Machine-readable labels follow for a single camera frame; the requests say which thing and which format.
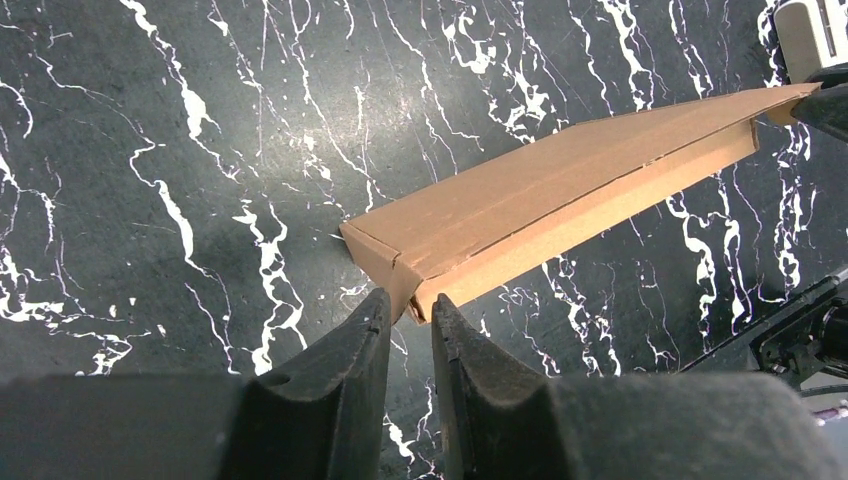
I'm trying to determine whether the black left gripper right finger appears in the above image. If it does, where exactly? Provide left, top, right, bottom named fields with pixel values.
left=431, top=294, right=842, bottom=479

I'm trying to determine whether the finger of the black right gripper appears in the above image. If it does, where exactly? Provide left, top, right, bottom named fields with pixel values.
left=790, top=63, right=847, bottom=142

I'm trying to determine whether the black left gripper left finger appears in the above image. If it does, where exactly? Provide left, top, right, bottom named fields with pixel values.
left=1, top=289, right=391, bottom=479

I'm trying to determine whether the brown cardboard box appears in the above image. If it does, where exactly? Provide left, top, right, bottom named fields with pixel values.
left=340, top=82, right=821, bottom=323

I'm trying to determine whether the aluminium front frame rail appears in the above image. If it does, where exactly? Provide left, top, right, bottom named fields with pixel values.
left=678, top=264, right=848, bottom=425

